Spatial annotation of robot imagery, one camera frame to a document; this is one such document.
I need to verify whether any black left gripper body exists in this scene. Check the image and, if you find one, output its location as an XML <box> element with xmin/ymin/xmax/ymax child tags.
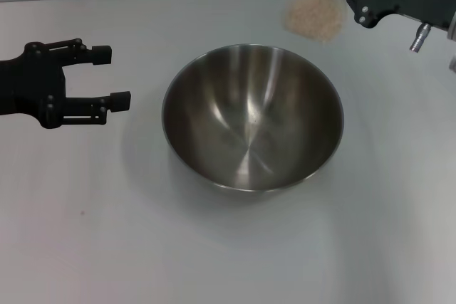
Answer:
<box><xmin>0</xmin><ymin>42</ymin><xmax>68</xmax><ymax>130</ymax></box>

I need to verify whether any stainless steel mixing bowl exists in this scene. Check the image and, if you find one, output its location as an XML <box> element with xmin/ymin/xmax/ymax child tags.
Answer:
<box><xmin>162</xmin><ymin>43</ymin><xmax>346</xmax><ymax>193</ymax></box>

